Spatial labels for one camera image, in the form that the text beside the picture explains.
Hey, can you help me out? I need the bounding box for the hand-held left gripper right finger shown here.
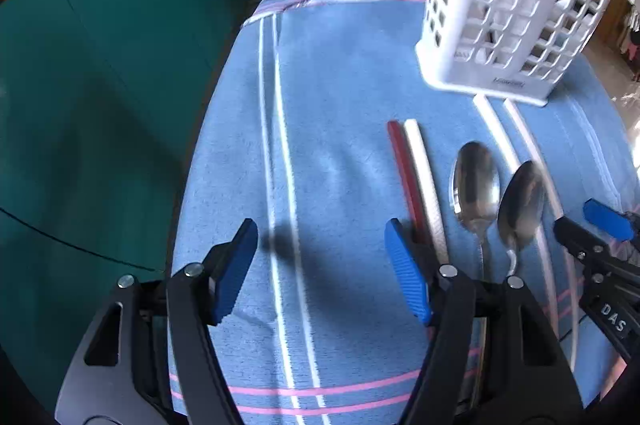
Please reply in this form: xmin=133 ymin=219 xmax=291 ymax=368
xmin=384 ymin=218 xmax=587 ymax=425

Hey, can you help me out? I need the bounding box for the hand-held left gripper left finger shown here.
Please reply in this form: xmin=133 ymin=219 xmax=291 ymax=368
xmin=54 ymin=218 xmax=259 ymax=425

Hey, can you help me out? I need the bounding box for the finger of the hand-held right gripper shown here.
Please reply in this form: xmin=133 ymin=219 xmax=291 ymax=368
xmin=583 ymin=199 xmax=637 ymax=242
xmin=553 ymin=217 xmax=610 ymax=262

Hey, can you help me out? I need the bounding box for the small steel spoon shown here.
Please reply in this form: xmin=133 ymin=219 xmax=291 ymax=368
xmin=496 ymin=160 xmax=547 ymax=279

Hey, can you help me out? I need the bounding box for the white chopstick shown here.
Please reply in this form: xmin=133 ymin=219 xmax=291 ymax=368
xmin=403 ymin=118 xmax=451 ymax=266

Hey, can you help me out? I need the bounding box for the red chopstick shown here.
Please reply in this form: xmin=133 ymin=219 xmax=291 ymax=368
xmin=387 ymin=120 xmax=429 ymax=244

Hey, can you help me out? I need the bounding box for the large steel spoon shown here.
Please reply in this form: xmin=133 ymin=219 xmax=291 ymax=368
xmin=449 ymin=140 xmax=501 ymax=282

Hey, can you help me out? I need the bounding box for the white plastic utensil basket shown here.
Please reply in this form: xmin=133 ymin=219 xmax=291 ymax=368
xmin=415 ymin=0 xmax=621 ymax=107

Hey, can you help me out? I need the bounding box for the blue striped towel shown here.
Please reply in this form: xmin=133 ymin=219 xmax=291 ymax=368
xmin=167 ymin=0 xmax=634 ymax=425

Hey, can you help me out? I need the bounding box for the green cabinet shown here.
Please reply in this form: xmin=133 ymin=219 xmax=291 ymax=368
xmin=0 ymin=0 xmax=435 ymax=425

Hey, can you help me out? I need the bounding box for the thin black cable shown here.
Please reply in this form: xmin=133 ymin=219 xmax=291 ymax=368
xmin=0 ymin=207 xmax=167 ymax=274

